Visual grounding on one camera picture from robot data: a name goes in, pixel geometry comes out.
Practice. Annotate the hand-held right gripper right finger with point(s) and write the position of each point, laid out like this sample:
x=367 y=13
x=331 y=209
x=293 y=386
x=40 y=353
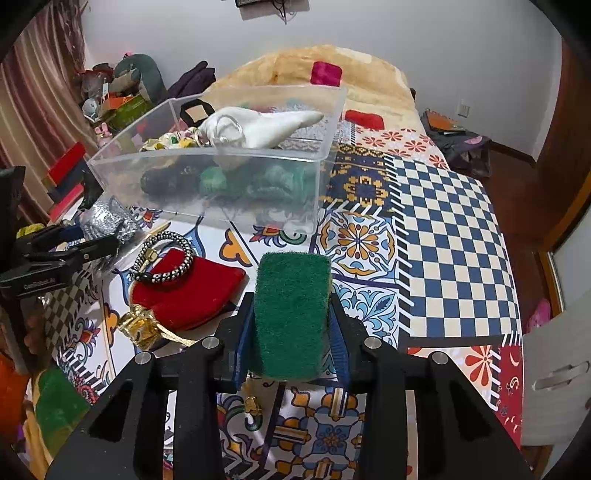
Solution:
x=340 y=350

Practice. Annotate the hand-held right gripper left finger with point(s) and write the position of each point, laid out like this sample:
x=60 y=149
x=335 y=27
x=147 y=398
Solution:
x=243 y=344

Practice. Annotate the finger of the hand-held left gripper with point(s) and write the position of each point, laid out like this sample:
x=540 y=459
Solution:
x=69 y=233
x=92 y=249

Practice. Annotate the green scouring sponge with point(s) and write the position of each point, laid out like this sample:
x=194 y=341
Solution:
x=291 y=314

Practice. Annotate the clear plastic box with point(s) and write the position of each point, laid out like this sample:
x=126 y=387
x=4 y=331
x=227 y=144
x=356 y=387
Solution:
x=258 y=184

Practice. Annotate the silver glitter pouch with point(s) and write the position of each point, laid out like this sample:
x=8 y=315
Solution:
x=104 y=221

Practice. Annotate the red velvet pouch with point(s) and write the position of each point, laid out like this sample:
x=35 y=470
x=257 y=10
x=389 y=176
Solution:
x=198 y=295

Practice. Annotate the red flat box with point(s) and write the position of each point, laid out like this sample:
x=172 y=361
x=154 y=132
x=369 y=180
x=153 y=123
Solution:
x=69 y=161

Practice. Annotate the gold ribbon pouch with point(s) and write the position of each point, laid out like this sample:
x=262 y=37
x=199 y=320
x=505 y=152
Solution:
x=141 y=325

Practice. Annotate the dark knitted cloth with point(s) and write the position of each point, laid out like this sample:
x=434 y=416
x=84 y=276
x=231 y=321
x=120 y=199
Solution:
x=166 y=180

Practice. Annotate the orange cloth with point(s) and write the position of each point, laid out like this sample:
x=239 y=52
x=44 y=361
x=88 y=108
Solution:
x=11 y=392

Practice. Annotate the green fuzzy cloth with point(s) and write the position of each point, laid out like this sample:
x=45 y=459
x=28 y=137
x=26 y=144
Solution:
x=62 y=399

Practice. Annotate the floral fabric scrunchie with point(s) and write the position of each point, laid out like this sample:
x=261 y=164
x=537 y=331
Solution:
x=171 y=138

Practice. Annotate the striped curtain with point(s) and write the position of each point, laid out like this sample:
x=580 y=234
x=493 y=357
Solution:
x=32 y=101

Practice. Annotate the green box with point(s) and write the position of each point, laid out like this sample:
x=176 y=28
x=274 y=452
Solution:
x=131 y=110

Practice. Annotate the patterned bedsheet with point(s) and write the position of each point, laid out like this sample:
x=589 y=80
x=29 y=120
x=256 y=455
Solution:
x=443 y=240

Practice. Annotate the green knitted cloth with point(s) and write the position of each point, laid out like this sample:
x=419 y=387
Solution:
x=277 y=177

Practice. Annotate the green plush toy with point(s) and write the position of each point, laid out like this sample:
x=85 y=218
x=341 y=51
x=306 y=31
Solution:
x=143 y=69

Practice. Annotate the dark purple clothing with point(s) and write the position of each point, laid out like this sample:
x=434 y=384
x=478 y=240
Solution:
x=191 y=78

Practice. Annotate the pink slipper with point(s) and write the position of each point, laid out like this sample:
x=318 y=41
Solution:
x=540 y=314

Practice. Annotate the white satin pouch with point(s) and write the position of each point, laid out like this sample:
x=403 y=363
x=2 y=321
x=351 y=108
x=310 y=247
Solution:
x=268 y=127

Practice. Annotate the white cabinet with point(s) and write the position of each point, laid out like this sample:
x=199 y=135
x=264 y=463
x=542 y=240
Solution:
x=558 y=369

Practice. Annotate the dark bag with orange book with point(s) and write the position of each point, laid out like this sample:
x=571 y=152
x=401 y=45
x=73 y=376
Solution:
x=455 y=138

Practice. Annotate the beige fleece blanket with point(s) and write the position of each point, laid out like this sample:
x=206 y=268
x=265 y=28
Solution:
x=369 y=69

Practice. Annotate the wall socket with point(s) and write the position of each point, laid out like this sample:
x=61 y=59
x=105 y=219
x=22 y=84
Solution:
x=463 y=108

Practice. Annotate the black wall device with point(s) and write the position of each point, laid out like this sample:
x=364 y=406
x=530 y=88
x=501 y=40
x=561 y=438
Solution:
x=249 y=2

